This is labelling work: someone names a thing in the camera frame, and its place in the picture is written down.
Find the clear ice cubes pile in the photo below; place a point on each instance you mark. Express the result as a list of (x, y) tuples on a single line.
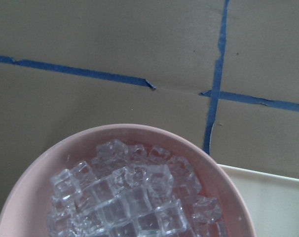
[(132, 191)]

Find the pink bowl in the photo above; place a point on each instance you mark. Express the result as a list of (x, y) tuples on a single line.
[(25, 210)]

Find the cream plastic tray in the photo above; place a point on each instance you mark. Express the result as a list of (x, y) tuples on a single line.
[(272, 201)]

